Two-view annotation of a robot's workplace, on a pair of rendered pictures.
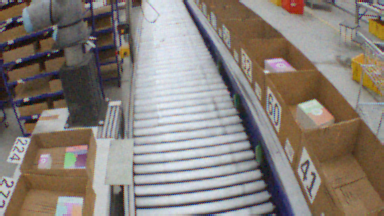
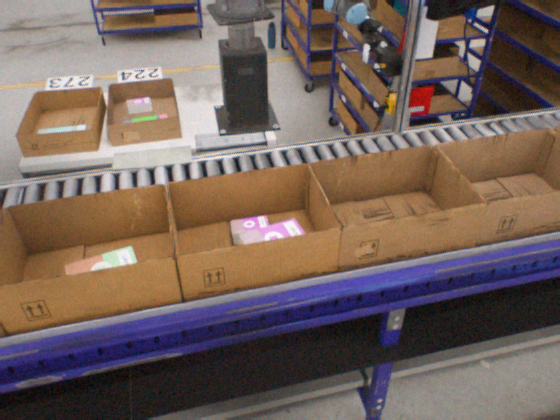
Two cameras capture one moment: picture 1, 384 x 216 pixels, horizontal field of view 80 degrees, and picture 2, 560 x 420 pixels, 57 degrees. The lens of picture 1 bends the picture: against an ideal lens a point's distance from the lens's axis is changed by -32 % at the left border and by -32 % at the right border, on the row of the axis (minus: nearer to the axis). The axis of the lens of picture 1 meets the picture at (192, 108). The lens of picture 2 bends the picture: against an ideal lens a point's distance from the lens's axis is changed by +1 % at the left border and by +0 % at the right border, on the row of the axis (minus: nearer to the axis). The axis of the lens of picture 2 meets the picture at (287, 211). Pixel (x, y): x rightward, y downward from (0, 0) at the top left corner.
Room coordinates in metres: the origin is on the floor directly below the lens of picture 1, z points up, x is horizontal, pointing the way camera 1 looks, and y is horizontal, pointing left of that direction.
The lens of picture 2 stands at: (1.21, -1.44, 1.85)
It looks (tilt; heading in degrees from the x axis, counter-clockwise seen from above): 39 degrees down; 80
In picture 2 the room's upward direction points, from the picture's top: straight up
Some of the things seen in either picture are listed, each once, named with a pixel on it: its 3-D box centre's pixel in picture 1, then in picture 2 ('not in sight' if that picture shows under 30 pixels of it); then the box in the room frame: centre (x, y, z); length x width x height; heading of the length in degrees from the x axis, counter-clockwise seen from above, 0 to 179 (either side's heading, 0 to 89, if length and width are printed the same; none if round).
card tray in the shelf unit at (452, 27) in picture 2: (63, 35); (418, 15); (2.30, 1.05, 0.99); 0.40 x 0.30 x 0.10; 91
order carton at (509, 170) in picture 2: (236, 22); (514, 185); (2.07, -0.35, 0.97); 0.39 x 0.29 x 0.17; 5
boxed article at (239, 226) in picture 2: not in sight; (250, 230); (1.29, -0.36, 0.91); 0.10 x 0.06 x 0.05; 4
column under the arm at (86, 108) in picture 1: (81, 87); (244, 83); (1.37, 0.57, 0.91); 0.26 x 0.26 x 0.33; 2
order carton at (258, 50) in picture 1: (278, 68); (250, 229); (1.29, -0.42, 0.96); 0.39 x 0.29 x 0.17; 5
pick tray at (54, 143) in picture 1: (58, 157); (144, 110); (0.94, 0.63, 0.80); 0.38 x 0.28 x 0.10; 95
